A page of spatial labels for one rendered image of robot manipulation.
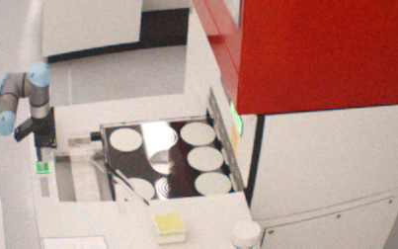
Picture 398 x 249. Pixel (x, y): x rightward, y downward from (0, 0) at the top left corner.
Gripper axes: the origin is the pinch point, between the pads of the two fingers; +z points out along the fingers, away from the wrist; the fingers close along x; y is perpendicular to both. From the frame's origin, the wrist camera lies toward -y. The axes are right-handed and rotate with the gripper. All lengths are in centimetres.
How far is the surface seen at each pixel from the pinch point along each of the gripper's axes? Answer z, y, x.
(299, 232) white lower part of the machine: 26, 81, -16
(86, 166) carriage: 9.7, 16.9, 8.1
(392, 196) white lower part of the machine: 19, 120, -16
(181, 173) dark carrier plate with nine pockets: 7.6, 44.8, 0.7
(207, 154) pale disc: 8, 54, 7
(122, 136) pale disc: 7.7, 30.4, 18.1
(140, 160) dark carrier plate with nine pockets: 7.7, 34.3, 7.4
